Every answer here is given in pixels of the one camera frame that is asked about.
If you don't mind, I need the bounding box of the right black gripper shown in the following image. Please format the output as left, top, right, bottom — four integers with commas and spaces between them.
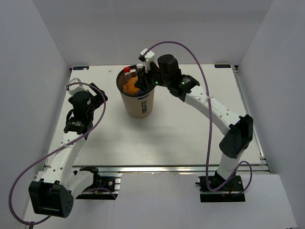
134, 61, 170, 94

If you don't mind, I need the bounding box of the blue label water bottle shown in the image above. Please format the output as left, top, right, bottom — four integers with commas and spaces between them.
136, 63, 145, 76
137, 90, 144, 95

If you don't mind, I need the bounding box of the orange juice bottle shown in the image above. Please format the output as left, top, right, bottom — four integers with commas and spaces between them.
124, 76, 140, 95

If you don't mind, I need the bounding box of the red label water bottle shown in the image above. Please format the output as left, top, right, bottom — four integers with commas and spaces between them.
122, 67, 136, 92

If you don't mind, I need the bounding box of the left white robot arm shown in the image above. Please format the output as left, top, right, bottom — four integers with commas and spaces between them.
29, 83, 108, 218

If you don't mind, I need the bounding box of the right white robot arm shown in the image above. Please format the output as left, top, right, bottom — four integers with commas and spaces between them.
136, 54, 254, 190

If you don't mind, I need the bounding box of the brown bin with black rim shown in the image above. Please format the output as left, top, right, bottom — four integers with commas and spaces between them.
116, 65, 154, 118

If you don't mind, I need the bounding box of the left blue corner marker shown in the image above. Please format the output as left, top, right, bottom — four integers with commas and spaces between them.
73, 66, 89, 71

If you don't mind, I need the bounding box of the blue corner marker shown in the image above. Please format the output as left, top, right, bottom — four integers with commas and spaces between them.
73, 66, 89, 71
214, 64, 231, 68

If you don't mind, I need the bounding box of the right blue corner marker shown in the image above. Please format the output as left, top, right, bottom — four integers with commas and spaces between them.
214, 64, 231, 68

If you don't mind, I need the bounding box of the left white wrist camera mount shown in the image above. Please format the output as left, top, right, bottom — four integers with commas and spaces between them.
65, 77, 90, 96

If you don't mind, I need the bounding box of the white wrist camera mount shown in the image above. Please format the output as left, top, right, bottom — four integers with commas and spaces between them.
138, 48, 155, 70
65, 77, 90, 96

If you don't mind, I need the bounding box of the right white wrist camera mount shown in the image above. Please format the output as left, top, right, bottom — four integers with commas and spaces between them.
138, 48, 155, 70

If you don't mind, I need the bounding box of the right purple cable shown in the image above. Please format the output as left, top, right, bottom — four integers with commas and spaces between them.
147, 42, 253, 196

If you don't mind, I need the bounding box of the aluminium table frame rail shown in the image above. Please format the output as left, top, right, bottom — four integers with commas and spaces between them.
71, 165, 270, 173

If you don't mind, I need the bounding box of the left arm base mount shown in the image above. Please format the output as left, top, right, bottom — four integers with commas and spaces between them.
73, 167, 119, 200

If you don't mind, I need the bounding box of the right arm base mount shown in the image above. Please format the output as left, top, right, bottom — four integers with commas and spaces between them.
195, 176, 246, 203

